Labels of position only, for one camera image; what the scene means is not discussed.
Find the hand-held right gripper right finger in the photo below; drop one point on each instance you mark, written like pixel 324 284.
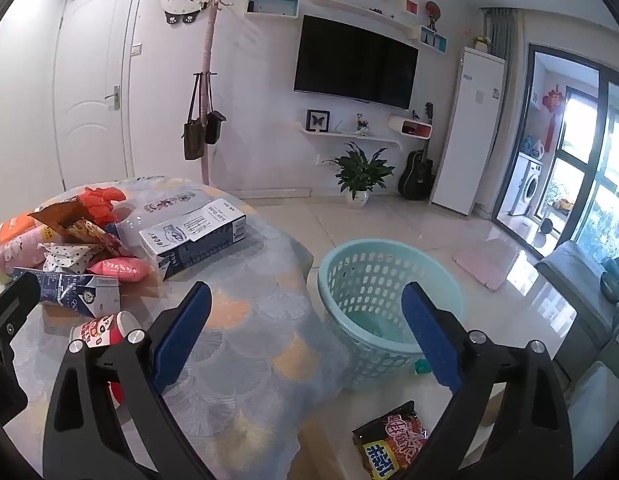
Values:
pixel 432 342

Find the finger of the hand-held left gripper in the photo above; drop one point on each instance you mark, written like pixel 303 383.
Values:
pixel 9 305

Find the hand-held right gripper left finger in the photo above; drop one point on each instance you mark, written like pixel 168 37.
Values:
pixel 182 332

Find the light blue plastic basket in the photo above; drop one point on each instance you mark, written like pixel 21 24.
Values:
pixel 369 280

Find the red plastic bag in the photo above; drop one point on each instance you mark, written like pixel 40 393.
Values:
pixel 102 202

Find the black shoulder bag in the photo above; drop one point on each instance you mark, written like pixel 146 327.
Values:
pixel 214 127

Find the small green wrapper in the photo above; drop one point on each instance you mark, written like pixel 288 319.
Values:
pixel 422 369

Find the pink paper cup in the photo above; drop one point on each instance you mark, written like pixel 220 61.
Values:
pixel 14 255

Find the blue milk carton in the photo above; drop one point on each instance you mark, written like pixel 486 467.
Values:
pixel 74 292

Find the polka dot packet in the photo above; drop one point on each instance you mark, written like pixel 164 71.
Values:
pixel 69 257

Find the orange and white cup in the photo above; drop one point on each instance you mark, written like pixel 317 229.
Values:
pixel 17 227

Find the red and white cup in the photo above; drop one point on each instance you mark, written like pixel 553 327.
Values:
pixel 102 330

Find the pink packet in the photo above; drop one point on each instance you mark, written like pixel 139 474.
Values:
pixel 122 267

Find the pink floor mat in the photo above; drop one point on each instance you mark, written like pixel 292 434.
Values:
pixel 484 262

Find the white and blue milk box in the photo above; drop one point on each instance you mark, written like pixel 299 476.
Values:
pixel 189 232

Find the orange snack packet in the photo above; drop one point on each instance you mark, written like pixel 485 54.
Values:
pixel 57 212

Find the red instant noodle packet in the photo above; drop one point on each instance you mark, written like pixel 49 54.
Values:
pixel 389 440

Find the red patterned snack packet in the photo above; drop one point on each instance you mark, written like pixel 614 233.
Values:
pixel 97 237

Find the grey sofa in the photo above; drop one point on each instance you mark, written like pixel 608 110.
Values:
pixel 574 280

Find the white washing machine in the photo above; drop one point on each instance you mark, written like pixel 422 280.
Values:
pixel 527 185

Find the potted green plant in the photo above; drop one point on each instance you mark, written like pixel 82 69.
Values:
pixel 359 170

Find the brown tote bag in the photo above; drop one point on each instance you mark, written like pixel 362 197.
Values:
pixel 193 137

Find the oval pink and white shelf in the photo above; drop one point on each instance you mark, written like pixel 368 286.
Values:
pixel 409 129

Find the white refrigerator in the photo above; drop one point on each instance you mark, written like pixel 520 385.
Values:
pixel 469 130

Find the blue detergent bottle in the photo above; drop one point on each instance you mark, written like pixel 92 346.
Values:
pixel 527 145

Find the white detergent bottle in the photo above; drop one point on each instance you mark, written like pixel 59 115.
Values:
pixel 538 147

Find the small shelf ornament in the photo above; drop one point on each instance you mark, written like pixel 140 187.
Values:
pixel 362 125

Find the white door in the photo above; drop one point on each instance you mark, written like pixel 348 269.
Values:
pixel 94 85

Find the framed butterfly picture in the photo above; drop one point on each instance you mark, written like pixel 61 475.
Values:
pixel 317 120

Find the red knot decoration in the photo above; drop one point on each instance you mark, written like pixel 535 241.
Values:
pixel 553 102

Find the pink coat rack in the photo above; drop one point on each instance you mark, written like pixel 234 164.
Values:
pixel 208 50

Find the black television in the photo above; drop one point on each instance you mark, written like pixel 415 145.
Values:
pixel 354 60

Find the small flower pot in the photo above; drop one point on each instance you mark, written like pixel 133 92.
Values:
pixel 481 44

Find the small blue box shelf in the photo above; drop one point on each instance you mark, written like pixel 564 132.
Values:
pixel 434 40

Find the black framed glass door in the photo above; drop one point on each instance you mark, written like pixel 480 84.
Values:
pixel 597 85

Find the grey curtain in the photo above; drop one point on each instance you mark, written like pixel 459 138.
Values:
pixel 499 30

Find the round fan ornament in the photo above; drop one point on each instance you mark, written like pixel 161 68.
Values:
pixel 432 10

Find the large blue box shelf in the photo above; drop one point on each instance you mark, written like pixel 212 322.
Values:
pixel 272 5

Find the low white wall shelf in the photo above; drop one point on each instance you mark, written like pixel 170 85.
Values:
pixel 349 136

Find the pink wall cube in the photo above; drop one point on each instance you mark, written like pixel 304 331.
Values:
pixel 412 6

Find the long white wall shelf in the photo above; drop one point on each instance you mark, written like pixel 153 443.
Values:
pixel 359 11

